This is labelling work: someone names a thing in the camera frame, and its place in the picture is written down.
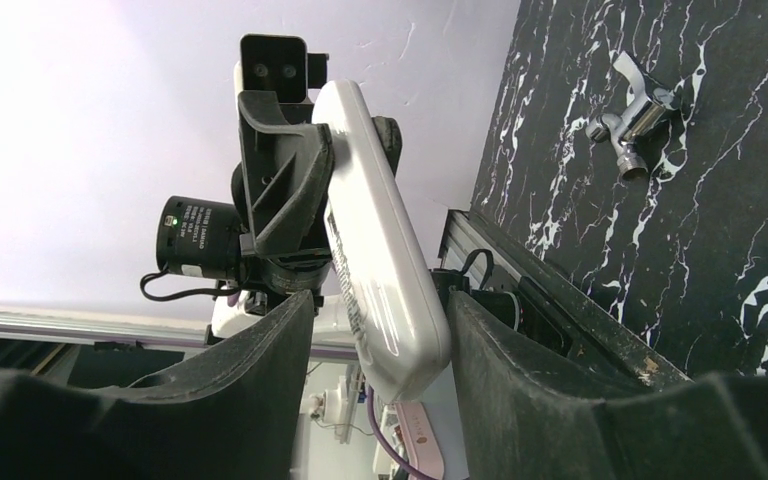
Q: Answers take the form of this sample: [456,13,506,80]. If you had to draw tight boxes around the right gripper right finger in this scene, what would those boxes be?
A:
[447,292,768,479]

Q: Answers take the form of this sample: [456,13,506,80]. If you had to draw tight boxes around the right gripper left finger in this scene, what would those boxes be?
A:
[0,291,314,479]

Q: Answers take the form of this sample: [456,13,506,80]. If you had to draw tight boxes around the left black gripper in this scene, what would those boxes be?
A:
[231,90,403,312]

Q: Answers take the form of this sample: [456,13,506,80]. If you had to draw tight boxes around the white remote control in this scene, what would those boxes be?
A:
[312,79,451,403]

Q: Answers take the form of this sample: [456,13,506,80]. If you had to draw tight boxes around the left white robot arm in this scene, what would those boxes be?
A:
[156,90,355,344]

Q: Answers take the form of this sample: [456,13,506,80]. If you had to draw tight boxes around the pink storage bin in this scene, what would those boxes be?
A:
[395,402,445,479]

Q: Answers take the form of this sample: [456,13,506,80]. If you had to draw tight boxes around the aluminium frame rail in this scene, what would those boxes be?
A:
[438,210,534,273]

